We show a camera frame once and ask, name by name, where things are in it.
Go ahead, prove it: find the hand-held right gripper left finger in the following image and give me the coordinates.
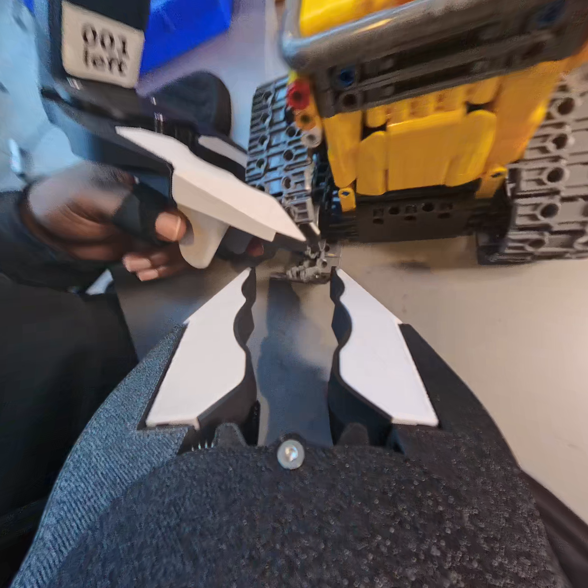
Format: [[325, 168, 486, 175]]
[[145, 268, 261, 452]]

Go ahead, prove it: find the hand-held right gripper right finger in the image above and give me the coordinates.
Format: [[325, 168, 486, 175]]
[[327, 268, 440, 452]]

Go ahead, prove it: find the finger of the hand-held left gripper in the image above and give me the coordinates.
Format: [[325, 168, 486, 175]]
[[197, 135, 250, 169], [116, 127, 322, 270]]

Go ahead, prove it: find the grey toy track belt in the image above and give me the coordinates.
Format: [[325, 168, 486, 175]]
[[246, 76, 343, 284], [478, 69, 588, 266]]

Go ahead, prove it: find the yellow building-block toy vehicle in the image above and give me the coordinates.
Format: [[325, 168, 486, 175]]
[[280, 0, 588, 244]]

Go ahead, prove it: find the grey desk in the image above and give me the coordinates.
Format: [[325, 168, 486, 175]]
[[110, 0, 588, 524]]

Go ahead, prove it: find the person's left hand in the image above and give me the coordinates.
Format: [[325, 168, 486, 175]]
[[21, 163, 190, 283]]

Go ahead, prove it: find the blue plastic storage bin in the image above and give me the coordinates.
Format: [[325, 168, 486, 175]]
[[140, 0, 235, 74]]

